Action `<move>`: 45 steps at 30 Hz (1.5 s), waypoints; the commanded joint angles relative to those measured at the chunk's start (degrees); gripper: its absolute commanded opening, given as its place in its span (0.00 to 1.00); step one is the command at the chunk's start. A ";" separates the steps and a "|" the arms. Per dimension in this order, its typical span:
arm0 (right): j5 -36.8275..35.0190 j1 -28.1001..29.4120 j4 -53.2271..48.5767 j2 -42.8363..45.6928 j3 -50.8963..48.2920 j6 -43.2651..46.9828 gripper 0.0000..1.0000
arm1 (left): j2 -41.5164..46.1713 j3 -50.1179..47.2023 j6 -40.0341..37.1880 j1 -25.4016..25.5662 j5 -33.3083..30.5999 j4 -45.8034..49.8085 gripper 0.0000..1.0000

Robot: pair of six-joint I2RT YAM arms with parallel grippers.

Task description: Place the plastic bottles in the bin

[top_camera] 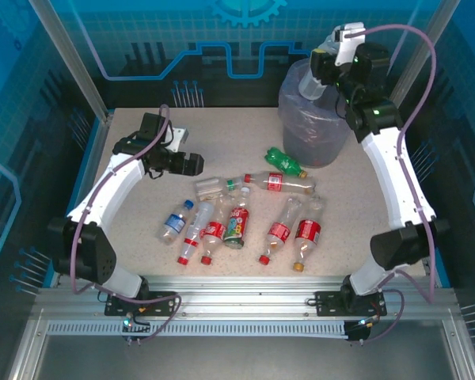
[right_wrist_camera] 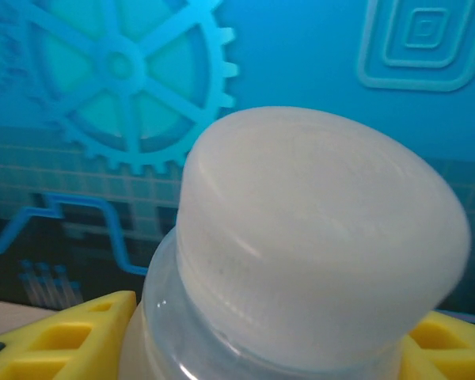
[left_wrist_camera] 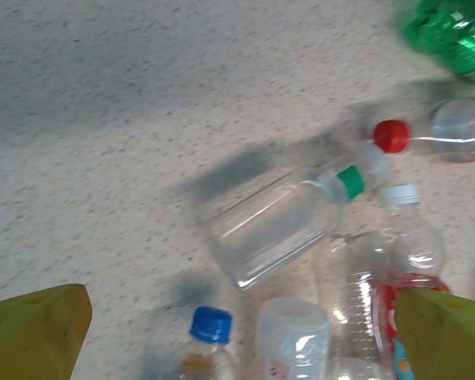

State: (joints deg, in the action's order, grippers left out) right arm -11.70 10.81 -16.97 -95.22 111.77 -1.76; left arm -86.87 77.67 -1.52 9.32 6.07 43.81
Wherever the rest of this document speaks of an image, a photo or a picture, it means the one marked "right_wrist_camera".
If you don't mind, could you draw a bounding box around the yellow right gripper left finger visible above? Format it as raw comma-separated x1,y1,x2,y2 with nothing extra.
0,290,138,380

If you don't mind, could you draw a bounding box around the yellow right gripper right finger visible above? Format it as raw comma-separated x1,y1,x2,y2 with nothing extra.
398,310,475,380

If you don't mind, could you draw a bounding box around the clear bottle with white cap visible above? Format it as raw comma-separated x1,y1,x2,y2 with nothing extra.
118,104,472,380

